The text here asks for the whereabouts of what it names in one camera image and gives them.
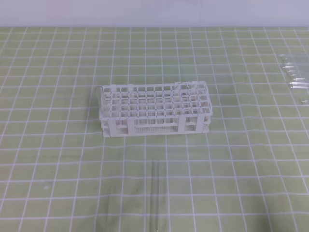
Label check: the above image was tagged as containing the white plastic test tube rack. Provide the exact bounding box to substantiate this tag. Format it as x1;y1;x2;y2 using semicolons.
99;81;213;137

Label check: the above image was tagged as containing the clear glass test tube pile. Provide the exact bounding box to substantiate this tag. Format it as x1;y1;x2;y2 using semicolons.
279;53;309;105

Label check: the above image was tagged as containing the green checkered tablecloth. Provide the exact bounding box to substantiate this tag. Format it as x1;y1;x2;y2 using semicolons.
0;28;309;232

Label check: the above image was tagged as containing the glass test tube in rack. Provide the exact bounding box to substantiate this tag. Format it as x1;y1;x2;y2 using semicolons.
94;86;103;115

